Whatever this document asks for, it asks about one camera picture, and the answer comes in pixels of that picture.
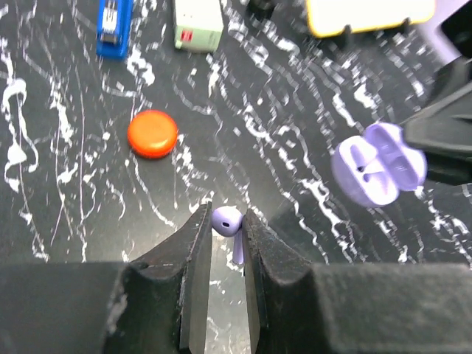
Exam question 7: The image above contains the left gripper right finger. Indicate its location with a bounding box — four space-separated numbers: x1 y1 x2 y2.
242 211 471 353

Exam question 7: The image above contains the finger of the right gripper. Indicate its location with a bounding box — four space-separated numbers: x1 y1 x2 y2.
402 58 472 184

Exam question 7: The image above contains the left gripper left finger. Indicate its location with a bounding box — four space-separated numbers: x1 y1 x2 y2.
1 204 212 353

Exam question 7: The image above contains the orange earbud charging case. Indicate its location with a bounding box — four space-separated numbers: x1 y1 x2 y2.
127 110 178 159

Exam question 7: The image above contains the red emergency stop button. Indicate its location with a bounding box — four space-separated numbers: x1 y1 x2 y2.
247 0 276 17

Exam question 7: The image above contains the white rectangular box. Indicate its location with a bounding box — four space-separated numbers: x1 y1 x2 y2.
173 0 224 53

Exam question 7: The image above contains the blue black stapler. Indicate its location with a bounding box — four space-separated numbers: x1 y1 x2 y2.
96 0 133 60

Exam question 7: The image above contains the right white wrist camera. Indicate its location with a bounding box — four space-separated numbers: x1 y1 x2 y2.
417 0 471 64

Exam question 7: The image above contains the white whiteboard wooden frame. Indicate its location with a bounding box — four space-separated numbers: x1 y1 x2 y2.
305 0 437 38

